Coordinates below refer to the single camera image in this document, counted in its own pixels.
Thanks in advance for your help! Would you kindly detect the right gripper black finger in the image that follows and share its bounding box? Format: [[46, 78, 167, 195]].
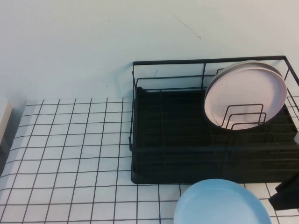
[[275, 172, 299, 193], [268, 184, 299, 212]]

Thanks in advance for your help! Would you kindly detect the light blue round plate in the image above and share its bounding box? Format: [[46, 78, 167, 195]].
[[173, 178, 273, 224]]

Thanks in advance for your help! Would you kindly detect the pink round plate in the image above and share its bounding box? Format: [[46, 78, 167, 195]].
[[203, 67, 287, 131]]

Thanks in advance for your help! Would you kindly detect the grey round plate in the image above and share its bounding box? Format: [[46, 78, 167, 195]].
[[211, 60, 285, 82]]

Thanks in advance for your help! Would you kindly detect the black drip tray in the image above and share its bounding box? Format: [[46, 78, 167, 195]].
[[130, 86, 299, 185]]

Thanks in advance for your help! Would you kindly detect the white black-grid tablecloth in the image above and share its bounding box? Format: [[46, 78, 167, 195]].
[[0, 98, 299, 224]]

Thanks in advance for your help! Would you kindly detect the beige wooden board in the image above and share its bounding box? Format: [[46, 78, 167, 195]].
[[0, 100, 15, 150]]

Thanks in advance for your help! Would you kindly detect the black wire dish rack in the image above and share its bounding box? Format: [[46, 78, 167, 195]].
[[128, 55, 299, 185]]

